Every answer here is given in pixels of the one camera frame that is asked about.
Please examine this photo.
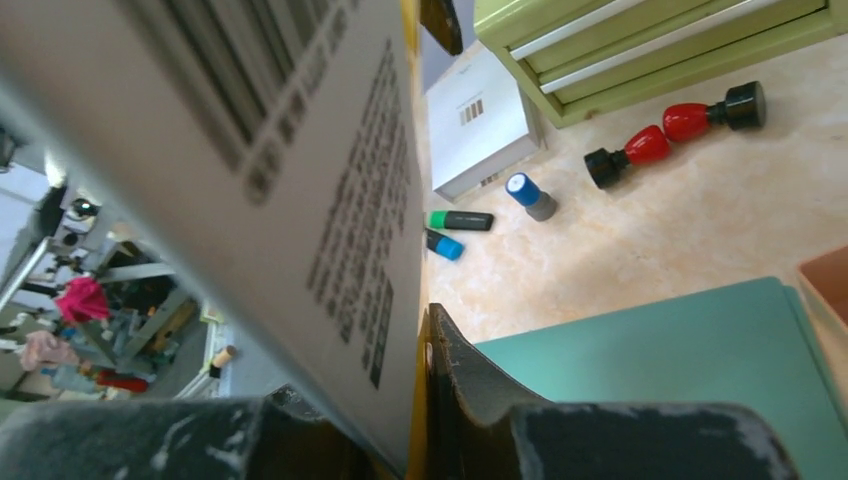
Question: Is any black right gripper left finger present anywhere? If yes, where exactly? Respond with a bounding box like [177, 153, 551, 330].
[1, 386, 371, 479]

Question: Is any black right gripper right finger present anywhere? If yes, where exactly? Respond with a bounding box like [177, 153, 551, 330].
[427, 303, 800, 479]

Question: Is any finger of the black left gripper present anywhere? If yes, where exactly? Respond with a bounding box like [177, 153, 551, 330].
[419, 0, 464, 56]

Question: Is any yellow plastic clip folder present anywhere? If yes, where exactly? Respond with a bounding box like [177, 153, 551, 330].
[1, 1, 423, 475]

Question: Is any teal plastic folder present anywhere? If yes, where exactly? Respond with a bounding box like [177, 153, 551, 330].
[479, 277, 847, 479]

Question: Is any white paper booklet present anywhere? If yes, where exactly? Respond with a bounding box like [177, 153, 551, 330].
[425, 48, 543, 203]

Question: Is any green metal drawer cabinet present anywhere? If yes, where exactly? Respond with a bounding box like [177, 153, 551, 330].
[474, 0, 847, 128]

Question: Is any black blue highlighter marker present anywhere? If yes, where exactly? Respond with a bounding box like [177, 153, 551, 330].
[425, 229, 464, 261]

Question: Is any black green highlighter marker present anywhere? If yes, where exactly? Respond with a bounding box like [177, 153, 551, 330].
[426, 210, 495, 231]

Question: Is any small blue glue bottle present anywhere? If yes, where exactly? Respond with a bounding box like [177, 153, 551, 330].
[505, 172, 558, 222]

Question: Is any red and black dumbbell toy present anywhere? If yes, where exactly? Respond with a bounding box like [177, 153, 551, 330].
[584, 81, 767, 189]

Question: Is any beige plastic file organizer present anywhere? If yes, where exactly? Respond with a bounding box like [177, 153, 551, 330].
[797, 245, 847, 336]

